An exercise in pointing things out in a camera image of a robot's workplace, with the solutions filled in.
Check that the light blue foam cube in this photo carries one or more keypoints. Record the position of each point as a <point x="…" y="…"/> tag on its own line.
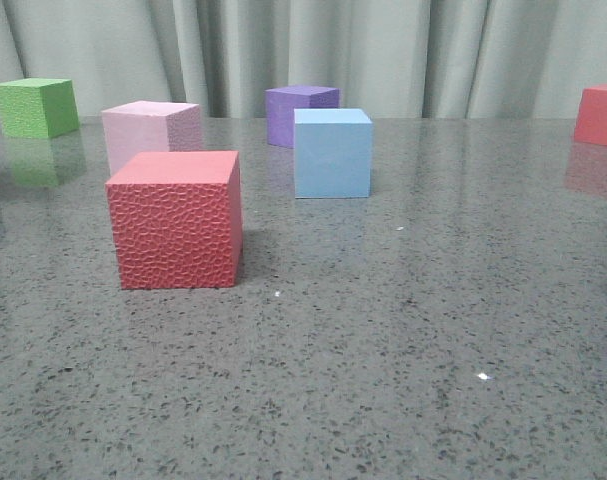
<point x="333" y="149"/>

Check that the red textured foam cube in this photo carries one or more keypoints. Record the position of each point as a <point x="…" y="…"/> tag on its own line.
<point x="177" y="219"/>

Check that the dark purple foam cube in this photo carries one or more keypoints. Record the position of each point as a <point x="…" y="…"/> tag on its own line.
<point x="281" y="102"/>

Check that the pink foam cube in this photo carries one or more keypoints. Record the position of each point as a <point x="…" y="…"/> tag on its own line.
<point x="150" y="126"/>

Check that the grey pleated curtain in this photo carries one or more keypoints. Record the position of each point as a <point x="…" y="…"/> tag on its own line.
<point x="394" y="59"/>

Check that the green foam cube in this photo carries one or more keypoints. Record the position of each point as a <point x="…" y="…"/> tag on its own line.
<point x="38" y="108"/>

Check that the red foam cube at right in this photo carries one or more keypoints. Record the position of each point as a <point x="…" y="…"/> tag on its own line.
<point x="591" y="122"/>

